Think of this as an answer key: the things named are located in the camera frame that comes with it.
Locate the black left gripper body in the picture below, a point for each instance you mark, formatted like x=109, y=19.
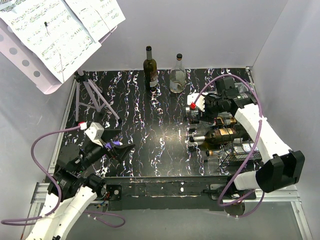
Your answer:
x=94, y=151

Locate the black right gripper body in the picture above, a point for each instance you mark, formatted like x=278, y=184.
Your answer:
x=213, y=106

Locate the clear bottle black cork cap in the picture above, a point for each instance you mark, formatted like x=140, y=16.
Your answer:
x=177, y=76

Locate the dark brown wine bottle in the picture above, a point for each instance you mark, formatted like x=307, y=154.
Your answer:
x=150, y=70

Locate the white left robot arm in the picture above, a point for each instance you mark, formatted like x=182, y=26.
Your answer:
x=58, y=216

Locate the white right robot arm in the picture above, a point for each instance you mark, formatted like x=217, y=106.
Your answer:
x=282, y=166

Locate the blue clear tall bottle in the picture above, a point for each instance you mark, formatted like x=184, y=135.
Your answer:
x=193, y=115

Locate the green wine bottle silver neck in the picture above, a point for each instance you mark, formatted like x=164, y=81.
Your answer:
x=221, y=136

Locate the purple marker pen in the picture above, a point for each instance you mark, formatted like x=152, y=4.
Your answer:
x=111, y=145

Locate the clear flask black gold label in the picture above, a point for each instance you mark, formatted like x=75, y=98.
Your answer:
x=225, y=121

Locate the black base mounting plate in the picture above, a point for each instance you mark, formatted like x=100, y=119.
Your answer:
x=154, y=193

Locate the large sheet music page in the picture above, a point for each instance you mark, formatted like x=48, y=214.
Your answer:
x=50, y=30

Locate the lilac music stand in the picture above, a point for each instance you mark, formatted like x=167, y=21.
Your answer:
x=28, y=62

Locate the small sheet music page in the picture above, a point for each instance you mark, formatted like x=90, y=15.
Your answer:
x=99, y=17

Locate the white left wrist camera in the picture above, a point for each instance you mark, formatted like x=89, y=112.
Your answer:
x=94, y=133

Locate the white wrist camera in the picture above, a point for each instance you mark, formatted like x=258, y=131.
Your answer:
x=196, y=104
x=94, y=133

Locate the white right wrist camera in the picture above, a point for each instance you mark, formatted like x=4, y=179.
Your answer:
x=196, y=104

